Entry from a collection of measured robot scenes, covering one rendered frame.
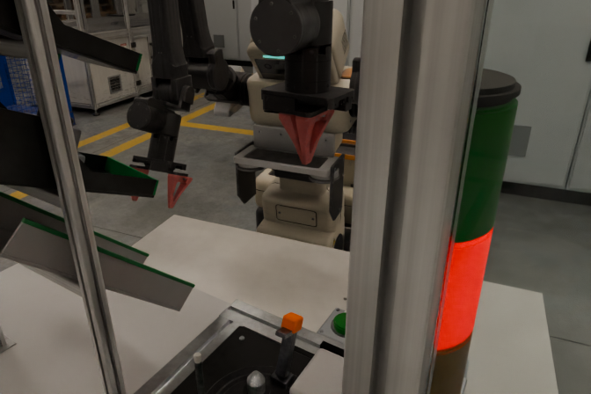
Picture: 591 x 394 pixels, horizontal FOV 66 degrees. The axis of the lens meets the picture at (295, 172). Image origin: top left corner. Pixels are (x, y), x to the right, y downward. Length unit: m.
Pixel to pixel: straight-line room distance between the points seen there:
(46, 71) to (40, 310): 0.63
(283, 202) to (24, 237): 0.81
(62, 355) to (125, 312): 0.13
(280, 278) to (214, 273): 0.14
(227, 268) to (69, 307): 0.32
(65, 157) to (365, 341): 0.40
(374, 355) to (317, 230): 1.09
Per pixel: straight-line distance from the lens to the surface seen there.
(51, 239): 0.57
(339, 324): 0.72
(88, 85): 5.68
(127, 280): 0.65
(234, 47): 8.46
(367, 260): 0.16
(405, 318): 0.16
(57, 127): 0.50
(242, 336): 0.70
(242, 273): 1.01
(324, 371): 0.28
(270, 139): 1.17
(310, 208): 1.23
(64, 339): 0.95
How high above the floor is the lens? 1.45
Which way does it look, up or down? 23 degrees down
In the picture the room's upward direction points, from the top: straight up
